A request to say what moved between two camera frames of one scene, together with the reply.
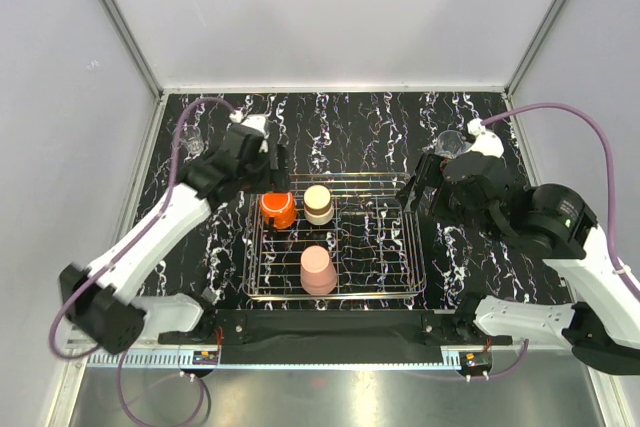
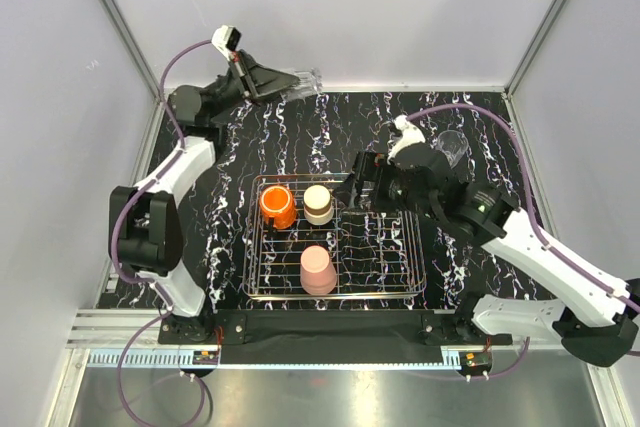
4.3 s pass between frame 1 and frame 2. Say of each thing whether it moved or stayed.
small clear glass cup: moved
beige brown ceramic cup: stayed
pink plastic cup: stayed
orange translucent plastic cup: stayed
